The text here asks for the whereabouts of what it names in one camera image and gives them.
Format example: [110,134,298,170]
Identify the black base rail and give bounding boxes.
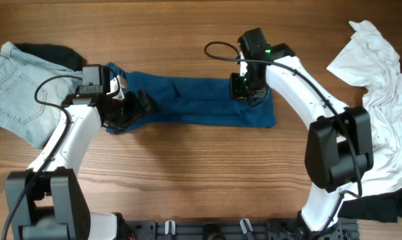
[120,218,360,240]

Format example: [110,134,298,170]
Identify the blue t-shirt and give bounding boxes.
[107,62,276,133]

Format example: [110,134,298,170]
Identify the black garment behind jeans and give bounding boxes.
[15,43,87,71]

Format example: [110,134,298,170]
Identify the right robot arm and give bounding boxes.
[231,42,373,238]

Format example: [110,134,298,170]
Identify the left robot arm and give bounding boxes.
[1,89,157,239]

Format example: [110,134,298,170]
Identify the light blue denim jeans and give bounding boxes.
[0,42,82,149]

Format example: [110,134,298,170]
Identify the white cloth pile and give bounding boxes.
[327,20,402,196]

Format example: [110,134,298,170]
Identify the black garment under white cloth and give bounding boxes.
[338,188,402,223]

